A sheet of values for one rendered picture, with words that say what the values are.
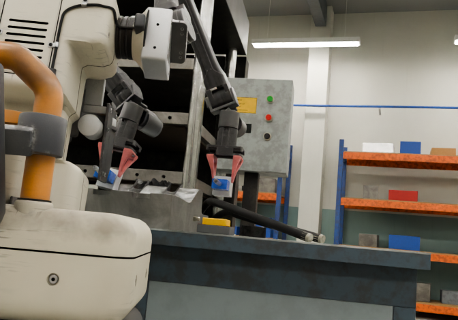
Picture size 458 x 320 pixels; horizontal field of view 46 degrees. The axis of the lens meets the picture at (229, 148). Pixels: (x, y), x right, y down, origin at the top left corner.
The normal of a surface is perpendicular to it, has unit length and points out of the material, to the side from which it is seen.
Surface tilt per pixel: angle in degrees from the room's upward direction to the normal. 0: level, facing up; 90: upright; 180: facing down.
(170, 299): 90
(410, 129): 90
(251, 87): 90
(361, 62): 90
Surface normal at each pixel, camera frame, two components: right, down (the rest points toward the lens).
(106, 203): -0.15, -0.17
